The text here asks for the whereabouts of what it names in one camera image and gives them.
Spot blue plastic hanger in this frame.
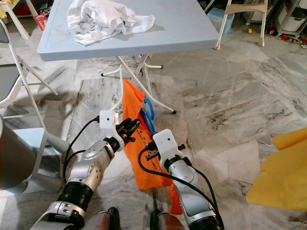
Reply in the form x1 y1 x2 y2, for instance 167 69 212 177
142 97 157 135

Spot orange shirt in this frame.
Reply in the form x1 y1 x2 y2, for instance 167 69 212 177
122 79 183 215

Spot robot left leg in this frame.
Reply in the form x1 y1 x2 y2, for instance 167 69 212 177
96 207 123 230

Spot robot leg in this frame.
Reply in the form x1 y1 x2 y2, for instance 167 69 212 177
96 207 123 230
150 210 183 230

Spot robot right leg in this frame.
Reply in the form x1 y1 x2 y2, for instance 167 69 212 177
150 210 183 230

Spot white shirt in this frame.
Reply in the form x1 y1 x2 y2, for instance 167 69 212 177
67 0 155 46

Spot grey laundry bin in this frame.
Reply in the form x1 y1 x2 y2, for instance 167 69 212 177
0 119 70 195

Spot grey folding chair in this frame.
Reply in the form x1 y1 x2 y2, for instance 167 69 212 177
0 19 58 108

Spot red box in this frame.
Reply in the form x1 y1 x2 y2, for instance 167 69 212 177
34 14 47 32

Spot light blue plastic stool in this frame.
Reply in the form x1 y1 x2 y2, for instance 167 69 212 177
208 7 236 36

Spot yellow shirt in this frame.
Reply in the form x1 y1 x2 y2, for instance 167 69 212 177
246 127 307 211

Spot beige plastic chair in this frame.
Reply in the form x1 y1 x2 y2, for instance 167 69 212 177
215 0 268 51

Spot white drawer cart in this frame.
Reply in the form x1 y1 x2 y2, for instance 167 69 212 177
271 0 307 41

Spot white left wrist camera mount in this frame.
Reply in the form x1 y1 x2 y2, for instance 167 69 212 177
99 110 118 139

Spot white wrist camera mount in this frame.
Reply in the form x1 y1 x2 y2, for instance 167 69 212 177
153 128 181 167
99 110 118 139

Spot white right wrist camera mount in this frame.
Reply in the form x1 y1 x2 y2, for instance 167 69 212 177
153 128 181 167

